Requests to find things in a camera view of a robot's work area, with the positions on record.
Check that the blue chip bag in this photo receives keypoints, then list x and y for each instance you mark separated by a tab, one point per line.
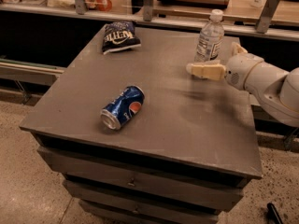
118	36

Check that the black object on floor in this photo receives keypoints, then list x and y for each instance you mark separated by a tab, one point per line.
273	215

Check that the clear plastic water bottle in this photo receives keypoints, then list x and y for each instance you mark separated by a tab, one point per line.
211	35

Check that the blue pepsi can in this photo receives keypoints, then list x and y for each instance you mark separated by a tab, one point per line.
121	110

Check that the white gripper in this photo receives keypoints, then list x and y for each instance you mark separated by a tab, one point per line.
239	70

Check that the grey drawer cabinet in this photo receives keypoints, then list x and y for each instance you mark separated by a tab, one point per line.
182	159

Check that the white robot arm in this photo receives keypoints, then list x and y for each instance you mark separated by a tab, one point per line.
275	89

